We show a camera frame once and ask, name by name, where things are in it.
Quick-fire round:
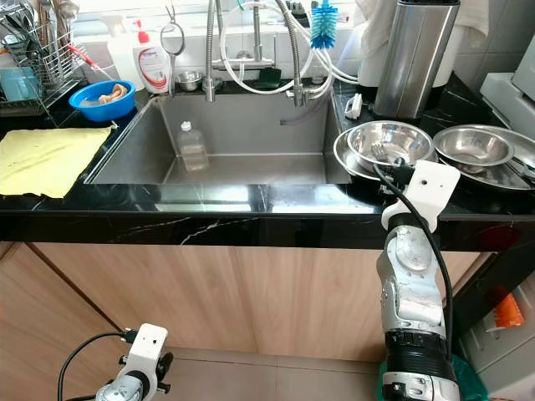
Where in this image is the large stainless steel bowl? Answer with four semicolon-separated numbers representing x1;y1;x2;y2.
433;125;516;173
347;120;436;174

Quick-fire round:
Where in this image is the stainless steel plate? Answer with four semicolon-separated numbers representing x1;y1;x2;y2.
426;125;535;194
334;127;410;183

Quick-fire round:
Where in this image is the metal fork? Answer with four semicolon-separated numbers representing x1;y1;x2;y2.
369;142;406;166

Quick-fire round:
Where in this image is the wooden cabinet door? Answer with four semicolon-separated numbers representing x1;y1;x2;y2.
263;246;482;364
13;242;273;356
0;242;126;401

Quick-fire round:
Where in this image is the small white gadget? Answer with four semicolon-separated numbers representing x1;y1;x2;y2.
344;92;364;120

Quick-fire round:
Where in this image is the tall steel container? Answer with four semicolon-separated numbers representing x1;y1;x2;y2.
372;0;461;119

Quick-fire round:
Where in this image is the stainless steel sink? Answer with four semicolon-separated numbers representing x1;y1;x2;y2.
88;90;354;185

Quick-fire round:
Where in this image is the white countertop appliance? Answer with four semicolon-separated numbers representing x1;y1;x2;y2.
480;33;535;140

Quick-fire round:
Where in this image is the yellow cloth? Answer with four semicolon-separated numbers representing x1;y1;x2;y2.
0;126;115;200

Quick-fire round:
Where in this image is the green sponge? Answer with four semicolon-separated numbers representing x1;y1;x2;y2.
257;69;283;91

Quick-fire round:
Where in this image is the blue bottle brush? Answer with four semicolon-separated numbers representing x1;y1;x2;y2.
309;0;340;50

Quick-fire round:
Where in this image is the orange object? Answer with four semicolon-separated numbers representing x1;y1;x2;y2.
493;292;527;330

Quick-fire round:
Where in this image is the blue plastic bowl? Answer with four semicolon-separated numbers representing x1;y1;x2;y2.
69;80;137;124

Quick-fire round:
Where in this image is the clear plastic bottle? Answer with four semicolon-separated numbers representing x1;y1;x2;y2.
177;121;211;173

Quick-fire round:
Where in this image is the white floor appliance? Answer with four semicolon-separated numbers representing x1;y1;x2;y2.
460;276;535;401

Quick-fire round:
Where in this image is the small stainless steel bowl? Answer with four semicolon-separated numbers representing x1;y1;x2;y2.
176;71;206;92

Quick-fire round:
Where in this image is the white spray bottle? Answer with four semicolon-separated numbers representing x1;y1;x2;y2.
103;15;140;86

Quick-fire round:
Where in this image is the metal mesh strainer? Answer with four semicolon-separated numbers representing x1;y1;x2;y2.
160;3;187;98

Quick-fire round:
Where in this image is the red pump soap bottle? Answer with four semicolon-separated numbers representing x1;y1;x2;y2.
131;21;171;95

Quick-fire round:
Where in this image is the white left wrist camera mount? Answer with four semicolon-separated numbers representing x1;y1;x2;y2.
123;323;170;387

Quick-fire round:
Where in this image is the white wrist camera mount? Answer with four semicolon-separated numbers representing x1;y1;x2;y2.
123;323;170;387
381;160;462;233

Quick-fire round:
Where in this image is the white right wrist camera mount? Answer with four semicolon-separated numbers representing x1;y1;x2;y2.
381;160;462;233

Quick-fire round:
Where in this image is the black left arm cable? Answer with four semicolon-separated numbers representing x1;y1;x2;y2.
57;329;135;401

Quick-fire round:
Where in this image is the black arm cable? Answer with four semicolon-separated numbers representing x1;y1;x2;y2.
373;164;456;356
57;329;135;401

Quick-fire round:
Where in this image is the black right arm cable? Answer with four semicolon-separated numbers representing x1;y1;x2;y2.
373;164;456;356

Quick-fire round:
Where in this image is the steel flexible hose tap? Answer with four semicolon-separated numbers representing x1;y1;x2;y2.
276;0;308;109

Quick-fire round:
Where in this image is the metal wire dish rack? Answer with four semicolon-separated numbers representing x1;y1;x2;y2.
0;0;86;114

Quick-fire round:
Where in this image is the white flexible hose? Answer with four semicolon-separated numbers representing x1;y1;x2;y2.
220;3;303;94

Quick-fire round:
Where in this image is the red handled brush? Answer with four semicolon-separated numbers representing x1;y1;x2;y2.
65;42;114;80

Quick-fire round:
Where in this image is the steel spring hose faucet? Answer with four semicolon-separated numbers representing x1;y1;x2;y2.
204;0;275;104

